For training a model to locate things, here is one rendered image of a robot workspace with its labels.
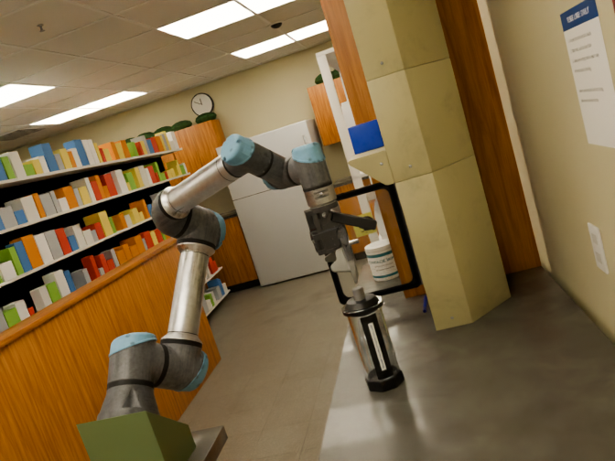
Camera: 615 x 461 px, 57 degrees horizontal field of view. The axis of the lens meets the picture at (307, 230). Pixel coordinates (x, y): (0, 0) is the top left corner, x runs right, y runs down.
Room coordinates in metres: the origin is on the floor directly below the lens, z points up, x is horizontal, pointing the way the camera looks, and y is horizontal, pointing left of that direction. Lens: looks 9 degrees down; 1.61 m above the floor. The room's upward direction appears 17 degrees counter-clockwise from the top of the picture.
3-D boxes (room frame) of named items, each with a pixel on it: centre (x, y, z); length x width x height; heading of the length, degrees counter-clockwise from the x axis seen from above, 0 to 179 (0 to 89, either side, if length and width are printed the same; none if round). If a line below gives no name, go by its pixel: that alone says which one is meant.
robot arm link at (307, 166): (1.40, -0.05, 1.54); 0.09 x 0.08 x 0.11; 43
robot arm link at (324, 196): (1.39, -0.06, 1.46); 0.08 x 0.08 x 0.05
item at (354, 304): (1.40, -0.08, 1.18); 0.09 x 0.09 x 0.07
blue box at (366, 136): (1.90, -0.28, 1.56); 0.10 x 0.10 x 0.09; 78
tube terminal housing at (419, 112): (1.76, -0.44, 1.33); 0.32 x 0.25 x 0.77; 168
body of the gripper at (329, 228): (1.40, -0.05, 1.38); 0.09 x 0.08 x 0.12; 93
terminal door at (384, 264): (1.97, -0.18, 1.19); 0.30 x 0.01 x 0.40; 78
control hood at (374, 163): (1.80, -0.26, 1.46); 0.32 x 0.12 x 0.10; 168
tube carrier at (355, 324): (1.40, -0.08, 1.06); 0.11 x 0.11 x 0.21
